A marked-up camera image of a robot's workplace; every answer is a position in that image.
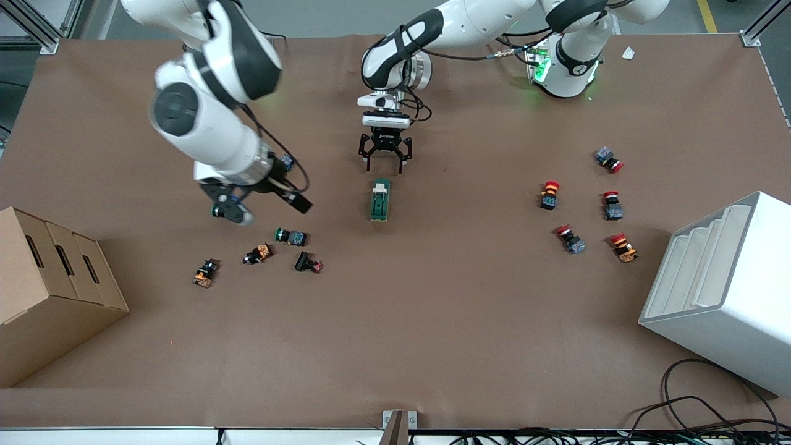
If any white stepped foam bin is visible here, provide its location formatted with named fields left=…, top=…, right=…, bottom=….
left=638, top=191, right=791, bottom=397

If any green load switch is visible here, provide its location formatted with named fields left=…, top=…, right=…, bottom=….
left=370, top=178, right=392, bottom=222

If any black looped floor cable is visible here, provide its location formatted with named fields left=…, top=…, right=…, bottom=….
left=624, top=358, right=782, bottom=436

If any brown cardboard box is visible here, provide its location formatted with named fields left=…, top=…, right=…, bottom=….
left=0, top=206, right=130, bottom=389

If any black cable bundle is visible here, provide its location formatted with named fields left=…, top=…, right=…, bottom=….
left=445, top=426, right=791, bottom=445

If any metal table edge bracket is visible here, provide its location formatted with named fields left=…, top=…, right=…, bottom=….
left=382, top=410, right=418, bottom=445

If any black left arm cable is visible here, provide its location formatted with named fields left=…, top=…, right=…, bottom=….
left=395, top=25, right=557, bottom=127

